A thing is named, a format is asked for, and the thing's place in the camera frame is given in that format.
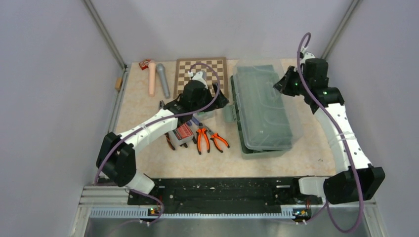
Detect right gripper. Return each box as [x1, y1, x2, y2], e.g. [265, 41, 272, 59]
[274, 66, 311, 97]

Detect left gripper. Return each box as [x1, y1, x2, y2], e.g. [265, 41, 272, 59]
[192, 82, 229, 113]

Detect green plastic toolbox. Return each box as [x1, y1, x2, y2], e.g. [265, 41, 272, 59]
[223, 64, 295, 160]

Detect blue handle screwdriver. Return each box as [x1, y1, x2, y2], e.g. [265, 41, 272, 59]
[190, 117, 200, 127]

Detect red label screw box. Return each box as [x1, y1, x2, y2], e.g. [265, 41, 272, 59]
[168, 123, 194, 147]

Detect green label screw box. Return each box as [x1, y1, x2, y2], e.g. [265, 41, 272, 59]
[193, 111, 215, 121]

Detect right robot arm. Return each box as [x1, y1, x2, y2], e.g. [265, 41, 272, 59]
[273, 58, 385, 204]

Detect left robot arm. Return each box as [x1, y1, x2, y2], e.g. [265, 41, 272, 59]
[94, 79, 229, 204]

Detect wooden chessboard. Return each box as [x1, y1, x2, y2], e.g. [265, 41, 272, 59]
[173, 57, 229, 100]

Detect orange cutting pliers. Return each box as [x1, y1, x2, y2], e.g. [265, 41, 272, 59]
[196, 123, 210, 155]

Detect orange needle nose pliers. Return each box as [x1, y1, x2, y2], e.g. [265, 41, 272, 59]
[206, 127, 230, 153]

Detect large orange combination pliers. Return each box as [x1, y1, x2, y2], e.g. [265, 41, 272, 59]
[159, 100, 166, 110]

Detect black orange striped pliers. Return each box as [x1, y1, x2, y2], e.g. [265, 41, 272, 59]
[165, 133, 188, 151]

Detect grey microphone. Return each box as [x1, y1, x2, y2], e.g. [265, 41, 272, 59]
[156, 63, 170, 99]

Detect pink microphone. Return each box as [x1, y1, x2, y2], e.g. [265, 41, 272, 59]
[148, 60, 156, 97]

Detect red small packet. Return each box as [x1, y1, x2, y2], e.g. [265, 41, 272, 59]
[138, 59, 151, 71]

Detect left wooden block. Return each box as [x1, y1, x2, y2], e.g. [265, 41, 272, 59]
[114, 77, 123, 92]

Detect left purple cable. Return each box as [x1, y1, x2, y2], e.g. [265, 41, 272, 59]
[93, 63, 221, 226]

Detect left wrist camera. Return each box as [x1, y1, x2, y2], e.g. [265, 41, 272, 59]
[187, 71, 208, 89]

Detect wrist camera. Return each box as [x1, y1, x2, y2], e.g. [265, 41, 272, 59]
[299, 46, 316, 71]
[187, 71, 208, 89]

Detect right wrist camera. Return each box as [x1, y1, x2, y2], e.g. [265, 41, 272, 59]
[299, 46, 316, 71]

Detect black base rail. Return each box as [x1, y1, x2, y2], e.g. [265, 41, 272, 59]
[127, 177, 323, 214]

